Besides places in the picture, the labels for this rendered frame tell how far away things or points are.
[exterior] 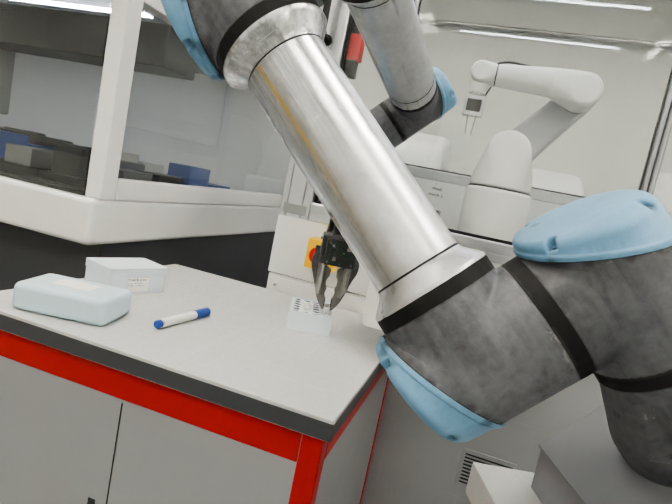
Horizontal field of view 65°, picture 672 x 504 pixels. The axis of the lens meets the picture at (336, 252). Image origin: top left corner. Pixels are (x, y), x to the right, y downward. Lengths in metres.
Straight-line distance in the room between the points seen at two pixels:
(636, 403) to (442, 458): 0.86
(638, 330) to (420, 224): 0.19
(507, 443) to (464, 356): 0.88
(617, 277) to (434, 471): 0.97
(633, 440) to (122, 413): 0.64
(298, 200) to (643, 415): 0.95
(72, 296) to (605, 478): 0.73
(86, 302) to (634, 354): 0.72
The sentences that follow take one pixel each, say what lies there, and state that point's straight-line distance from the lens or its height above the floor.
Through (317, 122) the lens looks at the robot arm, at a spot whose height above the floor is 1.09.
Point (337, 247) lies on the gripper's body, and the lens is 0.96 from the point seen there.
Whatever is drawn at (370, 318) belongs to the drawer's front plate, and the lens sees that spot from 0.90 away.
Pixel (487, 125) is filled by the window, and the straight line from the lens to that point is 1.23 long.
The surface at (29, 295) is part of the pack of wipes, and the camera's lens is 0.92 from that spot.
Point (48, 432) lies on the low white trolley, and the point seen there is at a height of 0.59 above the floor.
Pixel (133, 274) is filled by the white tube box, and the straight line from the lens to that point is 1.07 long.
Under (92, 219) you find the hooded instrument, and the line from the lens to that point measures 1.28.
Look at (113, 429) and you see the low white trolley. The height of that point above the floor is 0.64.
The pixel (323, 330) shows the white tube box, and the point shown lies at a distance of 1.00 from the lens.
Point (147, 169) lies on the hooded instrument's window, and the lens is 1.43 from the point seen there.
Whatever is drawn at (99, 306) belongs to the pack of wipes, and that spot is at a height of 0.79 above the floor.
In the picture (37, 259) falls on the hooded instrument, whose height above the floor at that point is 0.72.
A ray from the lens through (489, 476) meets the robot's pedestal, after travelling 0.66.
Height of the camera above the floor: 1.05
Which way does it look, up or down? 7 degrees down
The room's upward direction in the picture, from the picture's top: 12 degrees clockwise
